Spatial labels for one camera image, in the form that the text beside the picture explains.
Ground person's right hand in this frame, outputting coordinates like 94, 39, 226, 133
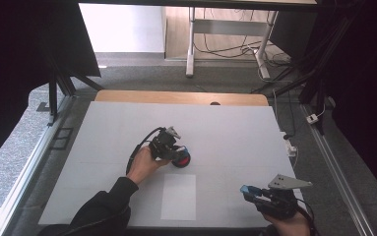
262, 209, 312, 236

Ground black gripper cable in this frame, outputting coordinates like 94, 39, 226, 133
125, 126, 165, 175
294, 198, 319, 236

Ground black curtain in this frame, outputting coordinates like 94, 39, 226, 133
0, 0, 102, 175
298, 0, 377, 206

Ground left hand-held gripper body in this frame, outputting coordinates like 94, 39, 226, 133
148, 126, 181, 161

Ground white paper sheet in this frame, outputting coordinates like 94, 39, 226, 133
159, 173, 198, 221

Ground person's left hand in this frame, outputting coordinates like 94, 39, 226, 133
126, 145, 172, 186

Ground aluminium rail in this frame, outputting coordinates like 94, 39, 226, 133
0, 94, 76, 236
299, 103, 377, 236

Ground black floor cables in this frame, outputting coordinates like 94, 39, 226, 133
194, 8, 292, 67

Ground round red ink pad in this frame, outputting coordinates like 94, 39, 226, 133
170, 150, 192, 169

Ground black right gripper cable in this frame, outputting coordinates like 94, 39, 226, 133
294, 198, 319, 236

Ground black metal stand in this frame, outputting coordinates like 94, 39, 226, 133
36, 55, 105, 128

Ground white metal desk frame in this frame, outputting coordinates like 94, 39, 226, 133
185, 7, 280, 80

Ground small white adapter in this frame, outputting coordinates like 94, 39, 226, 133
306, 112, 320, 125

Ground white wall panel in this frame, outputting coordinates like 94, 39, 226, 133
79, 3, 166, 54

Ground white power strip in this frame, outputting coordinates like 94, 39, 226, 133
280, 131, 298, 158

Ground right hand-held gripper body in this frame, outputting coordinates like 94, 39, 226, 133
253, 173, 314, 220

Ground blue stamp cap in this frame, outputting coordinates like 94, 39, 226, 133
240, 185, 260, 197

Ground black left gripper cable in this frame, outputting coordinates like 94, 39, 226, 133
125, 126, 165, 175

